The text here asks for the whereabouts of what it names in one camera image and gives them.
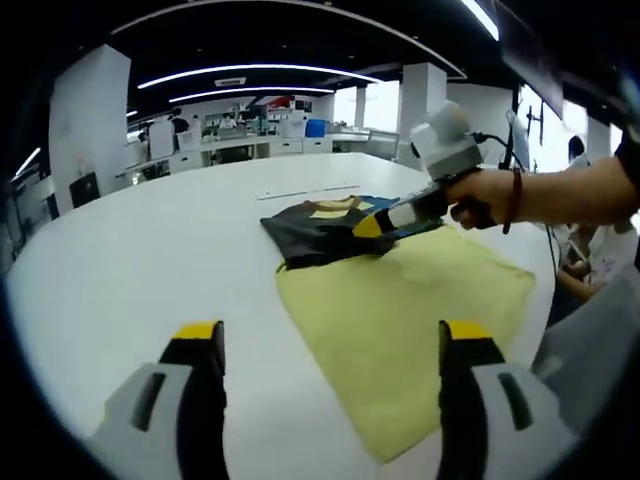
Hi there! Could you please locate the short curved ceiling light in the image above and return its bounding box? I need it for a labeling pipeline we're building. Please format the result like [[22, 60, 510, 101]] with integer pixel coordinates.
[[182, 85, 337, 103]]

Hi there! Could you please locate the white table cable cover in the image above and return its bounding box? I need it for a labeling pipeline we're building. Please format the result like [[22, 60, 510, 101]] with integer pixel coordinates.
[[255, 183, 361, 202]]

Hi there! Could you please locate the red wrist bracelet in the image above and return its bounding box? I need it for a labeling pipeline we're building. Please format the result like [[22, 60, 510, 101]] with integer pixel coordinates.
[[502, 167, 524, 235]]

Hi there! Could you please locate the yellow long-sleeve garment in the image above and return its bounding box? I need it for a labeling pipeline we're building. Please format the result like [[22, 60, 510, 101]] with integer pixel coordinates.
[[259, 194, 537, 464]]

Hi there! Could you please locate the white monitor back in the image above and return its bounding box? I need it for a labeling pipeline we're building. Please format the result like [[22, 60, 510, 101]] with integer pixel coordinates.
[[505, 109, 530, 166]]

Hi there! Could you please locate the long curved ceiling light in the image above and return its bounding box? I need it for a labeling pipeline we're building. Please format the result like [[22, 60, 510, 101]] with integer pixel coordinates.
[[137, 62, 382, 90]]

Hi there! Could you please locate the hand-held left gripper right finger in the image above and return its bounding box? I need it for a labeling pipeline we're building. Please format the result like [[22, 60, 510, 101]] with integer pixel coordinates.
[[437, 319, 581, 480]]

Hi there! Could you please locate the grey translucent chair back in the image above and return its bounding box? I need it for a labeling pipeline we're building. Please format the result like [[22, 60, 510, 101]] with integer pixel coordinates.
[[532, 274, 640, 436]]

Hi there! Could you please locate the person's right hand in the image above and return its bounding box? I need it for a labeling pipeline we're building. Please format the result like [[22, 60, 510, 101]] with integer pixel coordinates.
[[442, 167, 516, 232]]

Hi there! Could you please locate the white lab counter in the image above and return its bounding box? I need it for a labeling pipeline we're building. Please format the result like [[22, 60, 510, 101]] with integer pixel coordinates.
[[199, 133, 334, 162]]

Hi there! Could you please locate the dark hanging screen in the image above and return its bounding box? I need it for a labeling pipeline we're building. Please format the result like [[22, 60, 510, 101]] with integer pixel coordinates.
[[499, 29, 566, 121]]

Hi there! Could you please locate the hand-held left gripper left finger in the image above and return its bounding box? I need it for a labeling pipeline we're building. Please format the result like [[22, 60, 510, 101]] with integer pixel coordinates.
[[87, 319, 231, 480]]

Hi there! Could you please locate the bright straight ceiling light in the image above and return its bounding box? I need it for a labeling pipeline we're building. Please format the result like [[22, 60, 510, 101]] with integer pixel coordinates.
[[459, 0, 501, 41]]

